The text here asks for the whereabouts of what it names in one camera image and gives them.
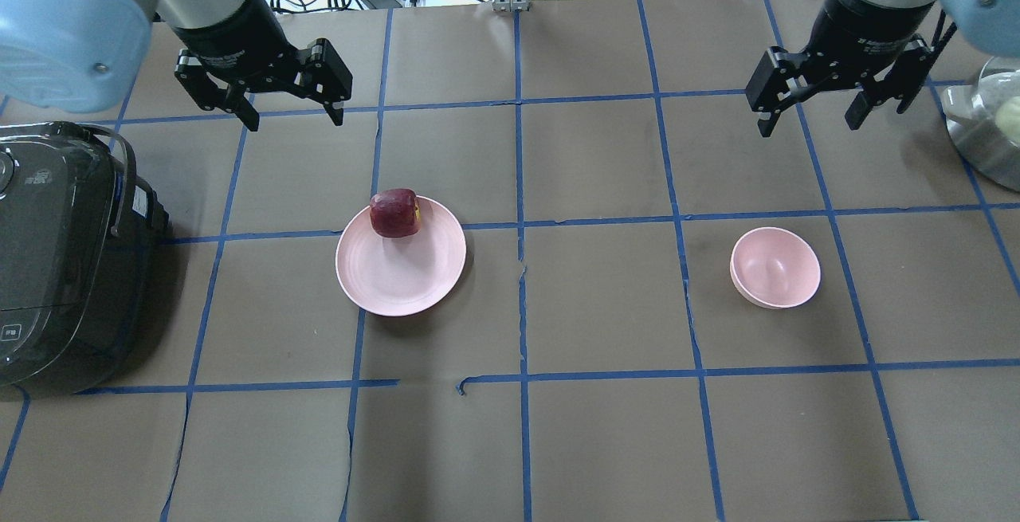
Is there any black rice cooker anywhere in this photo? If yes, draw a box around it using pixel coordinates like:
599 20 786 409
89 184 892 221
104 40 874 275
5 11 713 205
1 121 169 402

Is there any white steamed bun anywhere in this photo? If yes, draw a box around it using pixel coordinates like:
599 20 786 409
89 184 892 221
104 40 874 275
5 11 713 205
995 95 1020 147

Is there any red apple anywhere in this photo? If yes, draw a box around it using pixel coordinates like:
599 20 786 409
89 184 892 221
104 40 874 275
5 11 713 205
369 188 422 238

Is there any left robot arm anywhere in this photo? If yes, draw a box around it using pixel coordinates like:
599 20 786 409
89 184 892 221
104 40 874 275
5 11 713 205
1 0 353 132

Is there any pink bowl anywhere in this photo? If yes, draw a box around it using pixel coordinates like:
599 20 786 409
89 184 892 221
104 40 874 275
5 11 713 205
728 226 821 310

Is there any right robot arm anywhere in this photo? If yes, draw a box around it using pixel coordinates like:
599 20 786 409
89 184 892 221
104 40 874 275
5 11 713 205
744 0 1019 137

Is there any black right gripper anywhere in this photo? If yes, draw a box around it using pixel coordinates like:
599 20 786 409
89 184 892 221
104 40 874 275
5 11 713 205
744 0 948 138

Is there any steel steamer pot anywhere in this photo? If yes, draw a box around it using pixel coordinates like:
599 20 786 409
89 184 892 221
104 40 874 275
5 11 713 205
940 57 1019 192

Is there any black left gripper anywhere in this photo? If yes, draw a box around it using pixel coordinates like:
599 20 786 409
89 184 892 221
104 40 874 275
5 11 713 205
174 0 353 132

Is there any pink plate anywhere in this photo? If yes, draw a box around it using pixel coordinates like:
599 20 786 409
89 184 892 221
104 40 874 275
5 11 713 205
334 196 467 316

